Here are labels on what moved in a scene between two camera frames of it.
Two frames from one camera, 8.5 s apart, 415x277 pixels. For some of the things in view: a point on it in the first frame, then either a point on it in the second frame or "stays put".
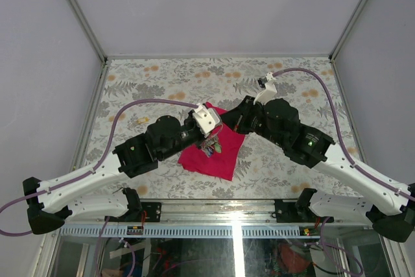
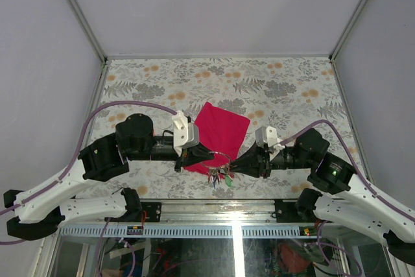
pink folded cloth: [222, 165] stays put
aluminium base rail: [252, 219] stays put
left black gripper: [190, 120] to [193, 156]
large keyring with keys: [211, 144] to [215, 173]
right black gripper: [237, 117] to [248, 163]
